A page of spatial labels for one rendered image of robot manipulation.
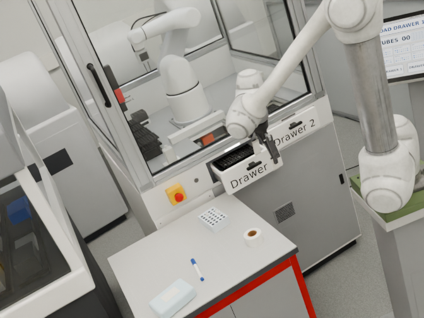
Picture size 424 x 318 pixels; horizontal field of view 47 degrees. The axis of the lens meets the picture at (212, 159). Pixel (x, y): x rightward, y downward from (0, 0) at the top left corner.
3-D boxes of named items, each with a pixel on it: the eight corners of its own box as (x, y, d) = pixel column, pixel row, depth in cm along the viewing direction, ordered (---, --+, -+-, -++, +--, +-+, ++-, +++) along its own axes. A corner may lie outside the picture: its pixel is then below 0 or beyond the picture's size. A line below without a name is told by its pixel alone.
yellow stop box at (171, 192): (188, 199, 218) (182, 185, 215) (173, 207, 216) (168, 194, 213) (183, 195, 222) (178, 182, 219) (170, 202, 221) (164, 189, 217)
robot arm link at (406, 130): (422, 157, 183) (418, 105, 173) (418, 186, 170) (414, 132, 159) (377, 157, 191) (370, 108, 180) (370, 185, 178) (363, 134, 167)
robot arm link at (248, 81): (244, 99, 192) (236, 119, 183) (236, 64, 183) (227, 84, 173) (271, 98, 188) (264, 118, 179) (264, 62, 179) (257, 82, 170)
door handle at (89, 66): (115, 108, 193) (94, 63, 184) (108, 111, 192) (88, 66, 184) (111, 105, 197) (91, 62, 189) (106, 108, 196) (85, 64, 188)
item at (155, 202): (334, 120, 245) (327, 94, 238) (153, 221, 220) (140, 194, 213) (245, 88, 327) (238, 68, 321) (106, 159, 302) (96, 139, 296)
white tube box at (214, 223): (230, 223, 205) (228, 216, 203) (214, 233, 202) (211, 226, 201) (216, 212, 215) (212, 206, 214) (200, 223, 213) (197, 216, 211)
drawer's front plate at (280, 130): (320, 126, 240) (315, 106, 235) (271, 153, 233) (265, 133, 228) (318, 125, 242) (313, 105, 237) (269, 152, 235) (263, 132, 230)
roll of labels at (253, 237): (267, 239, 187) (264, 231, 186) (253, 250, 185) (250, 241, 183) (256, 233, 193) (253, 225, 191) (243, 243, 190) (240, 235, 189)
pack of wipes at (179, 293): (183, 284, 181) (179, 276, 179) (198, 295, 173) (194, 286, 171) (151, 311, 174) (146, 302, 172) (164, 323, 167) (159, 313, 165)
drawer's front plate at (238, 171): (283, 164, 220) (276, 144, 215) (228, 195, 213) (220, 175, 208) (281, 163, 222) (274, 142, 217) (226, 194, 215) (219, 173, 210)
